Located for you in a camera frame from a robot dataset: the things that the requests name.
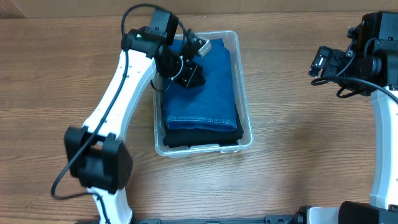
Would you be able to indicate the clear plastic storage bin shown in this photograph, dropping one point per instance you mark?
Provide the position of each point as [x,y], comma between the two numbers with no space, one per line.
[231,42]

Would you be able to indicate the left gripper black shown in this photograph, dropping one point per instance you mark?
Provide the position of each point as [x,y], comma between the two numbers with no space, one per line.
[189,81]

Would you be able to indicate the black cloth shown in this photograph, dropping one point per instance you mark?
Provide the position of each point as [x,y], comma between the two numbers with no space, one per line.
[195,137]

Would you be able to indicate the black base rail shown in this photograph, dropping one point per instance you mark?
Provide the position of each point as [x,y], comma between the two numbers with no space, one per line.
[268,219]

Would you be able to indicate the blue denim cloth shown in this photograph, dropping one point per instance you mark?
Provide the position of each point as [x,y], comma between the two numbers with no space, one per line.
[210,106]

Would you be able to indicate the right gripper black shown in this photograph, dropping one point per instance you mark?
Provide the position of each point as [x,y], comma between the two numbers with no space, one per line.
[329,66]

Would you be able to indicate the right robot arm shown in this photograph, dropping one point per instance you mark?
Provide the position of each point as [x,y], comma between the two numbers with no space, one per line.
[368,67]

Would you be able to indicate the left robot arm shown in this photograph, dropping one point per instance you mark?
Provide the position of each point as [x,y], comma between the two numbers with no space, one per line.
[96,152]

